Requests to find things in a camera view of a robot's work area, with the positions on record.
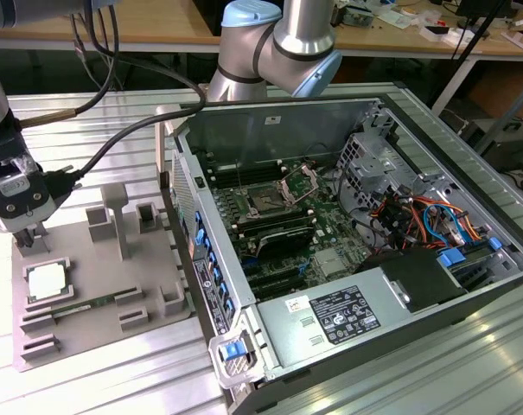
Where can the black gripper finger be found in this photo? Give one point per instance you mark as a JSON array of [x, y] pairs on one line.
[[40, 229], [22, 240]]

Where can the silver square CPU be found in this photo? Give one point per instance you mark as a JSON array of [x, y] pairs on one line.
[[48, 281]]

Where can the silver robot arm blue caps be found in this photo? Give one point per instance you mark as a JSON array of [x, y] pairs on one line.
[[304, 26]]

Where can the black RAM slot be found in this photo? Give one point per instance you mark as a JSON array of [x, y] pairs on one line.
[[249, 178], [269, 216], [244, 167], [276, 227]]

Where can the CPU socket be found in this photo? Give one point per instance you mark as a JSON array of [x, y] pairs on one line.
[[263, 199]]

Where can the black expansion slot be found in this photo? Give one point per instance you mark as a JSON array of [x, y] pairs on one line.
[[280, 287], [274, 273]]

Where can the green RAM stick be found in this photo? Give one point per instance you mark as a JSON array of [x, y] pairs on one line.
[[77, 308]]

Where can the grey plastic parts rack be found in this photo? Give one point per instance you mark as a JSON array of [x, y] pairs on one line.
[[114, 276]]

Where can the thin metal locking lever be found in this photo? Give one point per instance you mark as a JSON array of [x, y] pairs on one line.
[[239, 175]]

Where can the black expansion card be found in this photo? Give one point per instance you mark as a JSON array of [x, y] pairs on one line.
[[285, 244]]

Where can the silver power supply unit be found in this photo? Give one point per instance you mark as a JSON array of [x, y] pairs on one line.
[[287, 337]]

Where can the green motherboard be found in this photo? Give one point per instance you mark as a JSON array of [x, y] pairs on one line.
[[330, 229]]

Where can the silver chipset heatsink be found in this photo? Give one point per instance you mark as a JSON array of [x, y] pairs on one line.
[[330, 261]]

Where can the silver metal drive cage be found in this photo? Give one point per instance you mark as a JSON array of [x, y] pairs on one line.
[[365, 173]]

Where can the black fan shroud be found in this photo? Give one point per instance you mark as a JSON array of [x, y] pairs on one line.
[[421, 272]]

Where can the open black PC case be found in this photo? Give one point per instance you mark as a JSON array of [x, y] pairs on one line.
[[416, 346]]

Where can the blue plastic drive latch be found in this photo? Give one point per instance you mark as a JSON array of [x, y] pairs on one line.
[[451, 258]]

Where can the white small parts tray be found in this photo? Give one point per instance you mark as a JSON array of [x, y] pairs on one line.
[[453, 38]]

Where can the black computer tower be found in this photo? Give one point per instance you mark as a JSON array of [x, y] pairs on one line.
[[516, 151]]

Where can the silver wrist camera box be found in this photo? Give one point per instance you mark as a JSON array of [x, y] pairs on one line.
[[19, 216]]

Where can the wooden desk white frame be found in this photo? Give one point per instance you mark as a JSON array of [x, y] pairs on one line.
[[416, 43]]

